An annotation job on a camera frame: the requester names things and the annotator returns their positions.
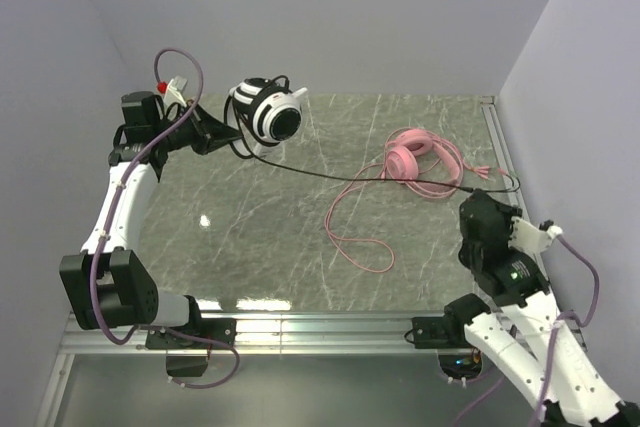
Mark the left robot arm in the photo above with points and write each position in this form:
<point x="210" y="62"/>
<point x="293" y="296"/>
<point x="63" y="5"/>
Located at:
<point x="106" y="283"/>

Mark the aluminium right side rail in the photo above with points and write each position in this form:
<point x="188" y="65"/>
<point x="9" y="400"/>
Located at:
<point x="503" y="157"/>

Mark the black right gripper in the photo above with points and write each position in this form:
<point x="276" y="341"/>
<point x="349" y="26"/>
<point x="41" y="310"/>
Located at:
<point x="480" y="209"/>

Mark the white and black headphones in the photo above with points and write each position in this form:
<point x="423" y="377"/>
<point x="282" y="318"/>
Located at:
<point x="268" y="108"/>

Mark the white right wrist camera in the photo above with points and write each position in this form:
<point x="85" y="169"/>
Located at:
<point x="530" y="239"/>

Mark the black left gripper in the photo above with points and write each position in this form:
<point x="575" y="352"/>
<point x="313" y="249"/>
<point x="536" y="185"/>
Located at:
<point x="204" y="129"/>

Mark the aluminium front rail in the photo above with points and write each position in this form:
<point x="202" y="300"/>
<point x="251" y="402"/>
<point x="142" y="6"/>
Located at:
<point x="279" y="333"/>

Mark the aluminium rail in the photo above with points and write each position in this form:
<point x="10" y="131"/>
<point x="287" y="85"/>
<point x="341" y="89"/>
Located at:
<point x="503" y="157"/>
<point x="279" y="333"/>

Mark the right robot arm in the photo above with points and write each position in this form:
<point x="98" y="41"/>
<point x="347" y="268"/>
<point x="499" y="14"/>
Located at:
<point x="524" y="332"/>

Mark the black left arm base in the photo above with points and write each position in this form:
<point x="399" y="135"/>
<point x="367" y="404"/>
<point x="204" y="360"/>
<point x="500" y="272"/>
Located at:
<point x="200" y="334"/>

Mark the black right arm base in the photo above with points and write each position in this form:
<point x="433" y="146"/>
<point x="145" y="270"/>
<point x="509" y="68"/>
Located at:
<point x="458" y="361"/>

